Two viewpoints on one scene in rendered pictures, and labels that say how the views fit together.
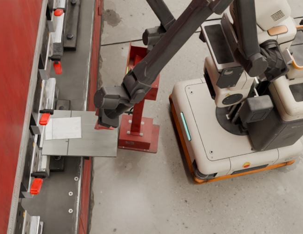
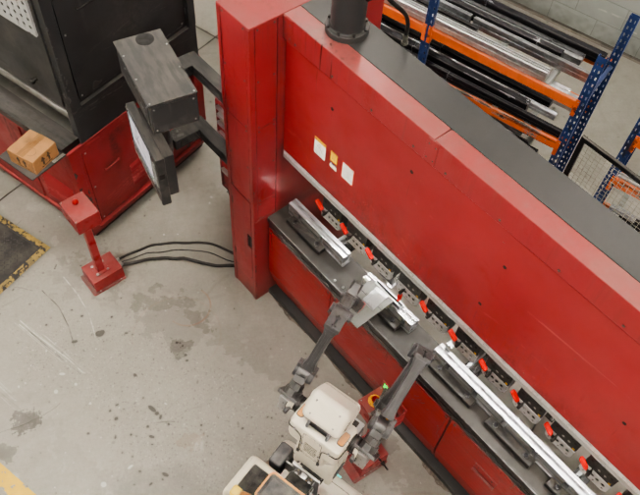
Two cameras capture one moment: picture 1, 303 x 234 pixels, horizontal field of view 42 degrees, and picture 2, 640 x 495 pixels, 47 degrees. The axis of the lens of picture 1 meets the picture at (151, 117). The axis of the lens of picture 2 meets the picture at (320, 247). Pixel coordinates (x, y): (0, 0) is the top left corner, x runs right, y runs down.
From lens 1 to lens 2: 3.13 m
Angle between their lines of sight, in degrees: 60
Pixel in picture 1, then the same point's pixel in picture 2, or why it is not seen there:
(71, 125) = (372, 302)
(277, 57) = (290, 387)
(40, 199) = (354, 274)
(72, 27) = (446, 376)
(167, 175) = not seen: hidden behind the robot
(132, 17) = not seen: outside the picture
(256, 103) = (283, 449)
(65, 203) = (341, 282)
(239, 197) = not seen: hidden behind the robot
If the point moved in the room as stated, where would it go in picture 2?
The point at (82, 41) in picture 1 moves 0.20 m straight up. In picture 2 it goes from (431, 377) to (439, 360)
